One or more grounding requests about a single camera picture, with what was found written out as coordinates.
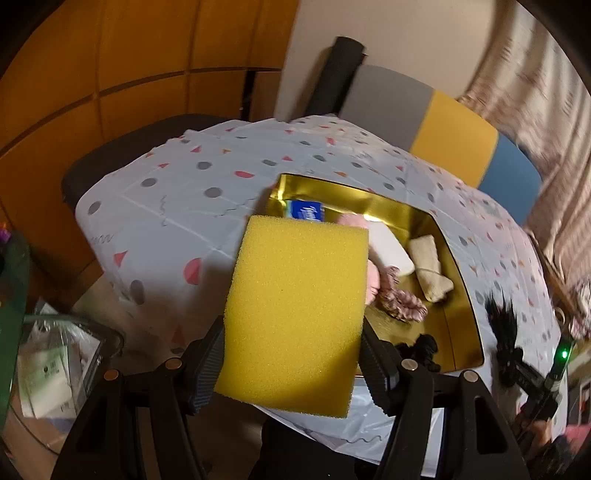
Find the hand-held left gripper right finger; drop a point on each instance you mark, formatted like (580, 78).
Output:
(376, 374)

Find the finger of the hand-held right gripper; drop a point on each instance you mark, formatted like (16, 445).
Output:
(513, 369)

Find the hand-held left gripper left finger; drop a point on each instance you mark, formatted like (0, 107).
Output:
(207, 369)

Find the black troll doll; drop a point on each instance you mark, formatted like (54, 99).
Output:
(501, 323)

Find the pink scrunchie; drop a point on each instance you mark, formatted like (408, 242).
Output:
(401, 304)

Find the pink yarn ball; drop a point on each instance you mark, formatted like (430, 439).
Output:
(371, 284)

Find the yellow sponge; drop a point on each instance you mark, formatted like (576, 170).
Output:
(295, 314)

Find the beige towel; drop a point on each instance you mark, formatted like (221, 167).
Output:
(429, 267)

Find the white foam block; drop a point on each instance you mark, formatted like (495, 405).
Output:
(390, 249)

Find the gold tin box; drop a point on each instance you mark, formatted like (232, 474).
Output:
(392, 217)

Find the blue tissue pack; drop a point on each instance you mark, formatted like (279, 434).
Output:
(307, 211)

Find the floral cloth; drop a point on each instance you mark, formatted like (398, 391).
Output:
(581, 300)

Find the white plastic bags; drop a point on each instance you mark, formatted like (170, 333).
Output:
(46, 383)

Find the patterned white tablecloth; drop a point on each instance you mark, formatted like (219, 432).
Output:
(184, 194)

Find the glass side table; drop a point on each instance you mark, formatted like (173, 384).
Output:
(14, 300)

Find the black table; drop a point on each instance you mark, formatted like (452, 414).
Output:
(115, 157)

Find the grey yellow blue chair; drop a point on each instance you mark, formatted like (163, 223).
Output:
(461, 129)

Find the beige printed curtain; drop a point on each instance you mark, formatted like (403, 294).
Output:
(545, 92)

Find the black rolled mat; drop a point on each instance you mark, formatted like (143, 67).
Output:
(339, 74)

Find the wooden wardrobe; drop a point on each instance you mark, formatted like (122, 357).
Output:
(138, 46)

